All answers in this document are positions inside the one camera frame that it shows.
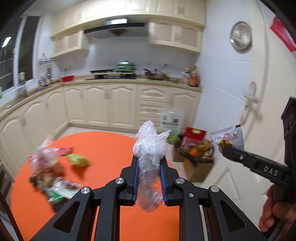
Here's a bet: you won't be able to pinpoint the green food scrap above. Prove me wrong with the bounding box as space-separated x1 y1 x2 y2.
66 154 91 168

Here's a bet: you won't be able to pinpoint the pink printed snack bag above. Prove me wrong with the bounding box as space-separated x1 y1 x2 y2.
211 125 244 154

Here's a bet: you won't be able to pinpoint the yellow snack wrapper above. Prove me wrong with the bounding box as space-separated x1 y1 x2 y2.
43 177 81 203

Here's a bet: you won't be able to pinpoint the small red wrapper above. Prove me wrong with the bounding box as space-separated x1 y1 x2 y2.
55 147 74 156

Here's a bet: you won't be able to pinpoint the red-printed clear plastic bag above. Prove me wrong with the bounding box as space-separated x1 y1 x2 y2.
28 134 58 172

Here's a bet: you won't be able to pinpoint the kitchen faucet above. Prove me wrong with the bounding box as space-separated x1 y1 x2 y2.
18 72 27 97

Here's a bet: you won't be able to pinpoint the kitchen window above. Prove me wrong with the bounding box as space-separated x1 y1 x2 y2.
1 16 40 91

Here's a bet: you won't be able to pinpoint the person's right hand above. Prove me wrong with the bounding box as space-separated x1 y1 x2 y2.
258 185 295 235

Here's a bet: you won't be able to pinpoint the round orange table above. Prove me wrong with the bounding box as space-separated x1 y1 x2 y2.
10 132 179 240

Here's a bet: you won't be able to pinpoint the cardboard box with groceries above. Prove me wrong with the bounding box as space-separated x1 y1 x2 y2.
173 139 215 182

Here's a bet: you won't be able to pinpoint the red rice bag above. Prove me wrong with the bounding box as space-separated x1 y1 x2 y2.
181 127 207 150

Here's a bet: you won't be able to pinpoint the green white rice bag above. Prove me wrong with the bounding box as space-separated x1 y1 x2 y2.
161 108 185 144

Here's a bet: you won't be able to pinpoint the cream lower cabinets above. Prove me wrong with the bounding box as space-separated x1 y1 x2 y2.
1 80 202 176

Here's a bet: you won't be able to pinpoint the cream cabinets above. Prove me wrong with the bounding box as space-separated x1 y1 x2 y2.
51 1 206 57
1 80 202 176

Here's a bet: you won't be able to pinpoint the dark brown food scrap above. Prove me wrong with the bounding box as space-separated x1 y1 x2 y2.
29 165 65 190

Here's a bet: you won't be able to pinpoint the cream door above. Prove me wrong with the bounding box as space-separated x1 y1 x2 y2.
196 0 296 227

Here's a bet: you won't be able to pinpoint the steel wok pan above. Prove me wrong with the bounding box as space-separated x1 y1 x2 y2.
143 64 170 81

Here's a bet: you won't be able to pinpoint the gas stove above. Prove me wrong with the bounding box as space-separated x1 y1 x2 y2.
87 69 137 80

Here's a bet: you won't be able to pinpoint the green electric hot pot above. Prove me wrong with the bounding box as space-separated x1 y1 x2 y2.
114 60 135 72

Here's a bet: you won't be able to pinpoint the condiment bottles group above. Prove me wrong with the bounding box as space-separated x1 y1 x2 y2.
181 66 200 87

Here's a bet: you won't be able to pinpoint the red plastic basin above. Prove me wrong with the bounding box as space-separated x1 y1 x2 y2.
61 75 74 82

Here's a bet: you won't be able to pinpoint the steel sink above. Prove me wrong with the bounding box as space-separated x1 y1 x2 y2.
4 85 50 109

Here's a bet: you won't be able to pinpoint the hanging utensil rack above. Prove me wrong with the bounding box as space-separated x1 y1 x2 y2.
38 53 56 88

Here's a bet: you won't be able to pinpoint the black range hood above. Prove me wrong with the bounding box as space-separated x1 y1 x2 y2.
84 18 148 39

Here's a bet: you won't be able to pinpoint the cream upper cabinets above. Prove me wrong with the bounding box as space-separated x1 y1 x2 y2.
51 1 206 57

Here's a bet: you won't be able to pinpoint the door handle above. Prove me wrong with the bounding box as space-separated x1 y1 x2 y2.
240 81 259 125

